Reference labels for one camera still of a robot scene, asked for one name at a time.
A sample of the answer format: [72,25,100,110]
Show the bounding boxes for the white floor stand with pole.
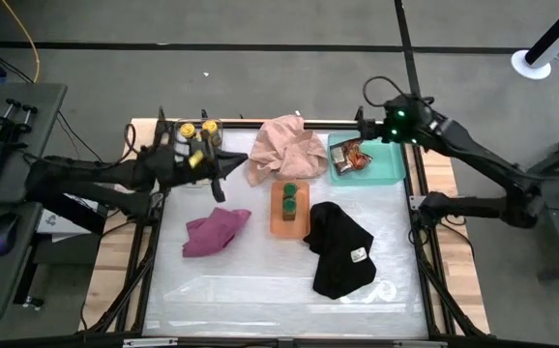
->
[510,0,559,81]

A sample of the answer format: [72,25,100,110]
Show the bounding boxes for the orange plastic tray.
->
[269,180,311,241]

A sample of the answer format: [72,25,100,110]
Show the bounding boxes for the yellow floor cable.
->
[0,0,42,84]

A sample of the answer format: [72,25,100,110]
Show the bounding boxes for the silver frame bracket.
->
[121,337,180,348]
[392,339,449,348]

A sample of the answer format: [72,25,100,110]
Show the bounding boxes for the black computer mouse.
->
[0,212,21,257]

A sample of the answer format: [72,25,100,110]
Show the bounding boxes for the white box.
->
[36,192,109,244]

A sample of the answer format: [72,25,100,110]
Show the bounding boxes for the teal plastic tray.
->
[327,130,407,188]

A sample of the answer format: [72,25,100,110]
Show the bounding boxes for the black cloth with label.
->
[302,201,378,301]

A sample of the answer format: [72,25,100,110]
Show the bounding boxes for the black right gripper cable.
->
[361,75,407,110]

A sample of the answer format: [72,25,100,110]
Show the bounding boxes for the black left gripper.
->
[153,130,250,204]

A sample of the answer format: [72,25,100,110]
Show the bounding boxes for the magenta cloth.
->
[181,207,252,259]

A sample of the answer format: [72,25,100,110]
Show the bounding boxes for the black clamp holder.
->
[0,98,40,146]

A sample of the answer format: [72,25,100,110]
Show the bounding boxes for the black floor cable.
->
[55,109,111,165]

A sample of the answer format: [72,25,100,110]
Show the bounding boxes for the white table mat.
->
[141,126,429,339]

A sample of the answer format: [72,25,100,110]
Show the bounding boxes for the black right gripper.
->
[355,112,397,144]

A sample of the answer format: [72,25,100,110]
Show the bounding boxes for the clear plastic container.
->
[173,118,224,189]

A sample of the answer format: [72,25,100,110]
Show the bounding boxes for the beige pink cloth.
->
[246,113,330,188]

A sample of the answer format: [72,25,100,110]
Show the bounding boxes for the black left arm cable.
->
[122,122,139,157]

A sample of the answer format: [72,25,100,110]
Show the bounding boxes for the grey desk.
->
[0,81,69,323]

